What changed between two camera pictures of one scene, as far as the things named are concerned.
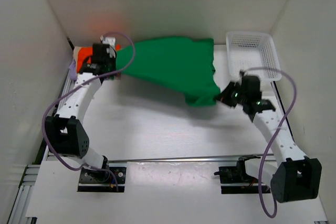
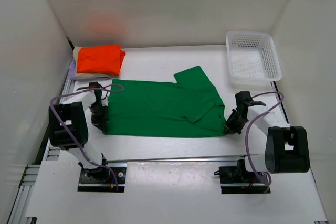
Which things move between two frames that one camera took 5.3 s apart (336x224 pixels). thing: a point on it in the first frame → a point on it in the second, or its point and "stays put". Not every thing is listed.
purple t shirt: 72,69 stays put
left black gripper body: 111,61 → 100,123
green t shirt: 182,65 → 190,108
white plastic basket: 253,53 stays put
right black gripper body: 228,94 → 231,125
